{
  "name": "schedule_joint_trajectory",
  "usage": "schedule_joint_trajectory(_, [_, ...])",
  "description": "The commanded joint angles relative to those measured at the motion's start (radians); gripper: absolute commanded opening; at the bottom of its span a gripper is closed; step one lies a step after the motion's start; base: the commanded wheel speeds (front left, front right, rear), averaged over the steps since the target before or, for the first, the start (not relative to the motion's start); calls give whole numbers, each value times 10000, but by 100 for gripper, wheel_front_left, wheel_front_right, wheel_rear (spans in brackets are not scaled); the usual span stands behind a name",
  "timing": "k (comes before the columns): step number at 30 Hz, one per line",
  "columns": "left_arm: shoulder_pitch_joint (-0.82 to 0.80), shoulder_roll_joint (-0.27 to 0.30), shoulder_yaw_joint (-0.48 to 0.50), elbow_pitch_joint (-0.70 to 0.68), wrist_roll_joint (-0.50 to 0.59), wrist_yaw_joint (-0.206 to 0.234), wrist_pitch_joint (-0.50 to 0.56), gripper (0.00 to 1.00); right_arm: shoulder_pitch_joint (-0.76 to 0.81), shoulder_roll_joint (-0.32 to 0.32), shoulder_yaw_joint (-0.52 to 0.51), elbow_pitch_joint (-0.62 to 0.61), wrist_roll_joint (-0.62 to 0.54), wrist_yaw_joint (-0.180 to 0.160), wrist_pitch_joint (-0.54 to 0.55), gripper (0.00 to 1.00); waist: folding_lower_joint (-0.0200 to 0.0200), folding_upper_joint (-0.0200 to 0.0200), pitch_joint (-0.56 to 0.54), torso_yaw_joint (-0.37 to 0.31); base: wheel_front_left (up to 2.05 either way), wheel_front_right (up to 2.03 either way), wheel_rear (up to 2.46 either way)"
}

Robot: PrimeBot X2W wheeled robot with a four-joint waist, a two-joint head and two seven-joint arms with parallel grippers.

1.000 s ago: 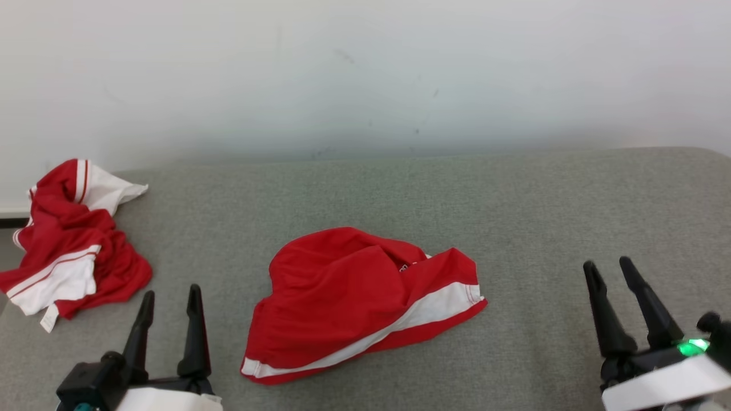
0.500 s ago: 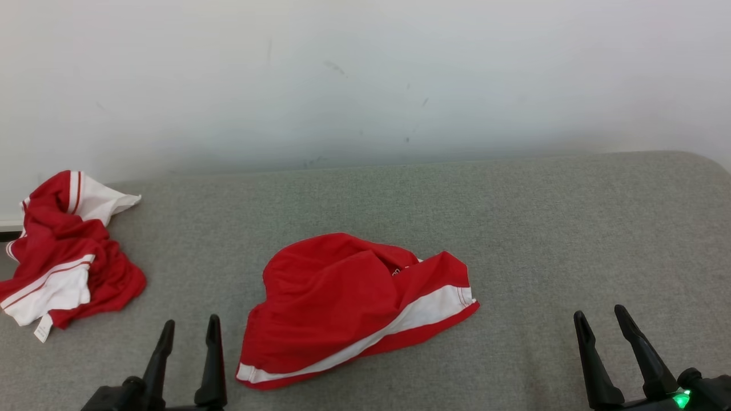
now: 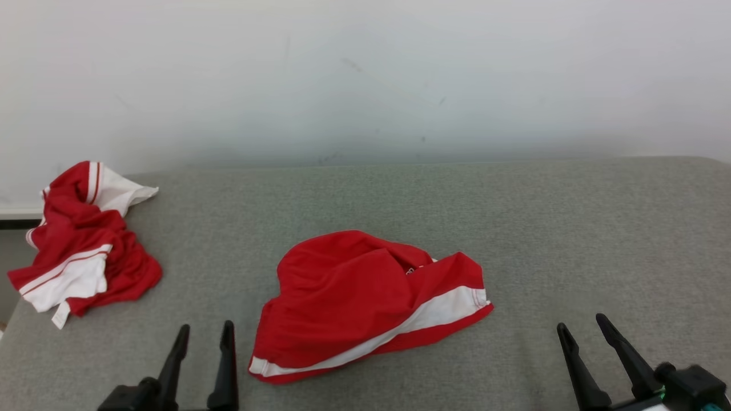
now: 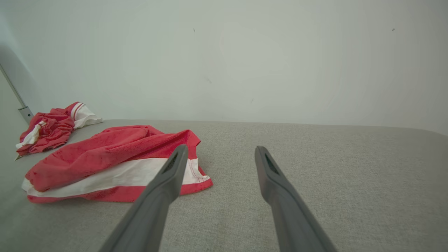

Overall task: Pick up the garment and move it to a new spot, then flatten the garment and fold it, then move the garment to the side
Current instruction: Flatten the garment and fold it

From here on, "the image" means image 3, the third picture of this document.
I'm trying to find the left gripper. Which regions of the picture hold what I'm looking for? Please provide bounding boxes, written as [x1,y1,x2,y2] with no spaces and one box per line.
[155,320,240,411]

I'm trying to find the red basketball jersey number 23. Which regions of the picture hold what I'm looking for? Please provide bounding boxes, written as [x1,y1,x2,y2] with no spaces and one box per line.
[7,160,163,331]

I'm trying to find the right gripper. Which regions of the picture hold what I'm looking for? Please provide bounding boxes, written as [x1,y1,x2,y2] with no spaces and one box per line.
[556,312,672,411]

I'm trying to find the red shorts with white stripe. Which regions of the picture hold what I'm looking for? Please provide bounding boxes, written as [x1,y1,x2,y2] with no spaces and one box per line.
[248,229,495,385]

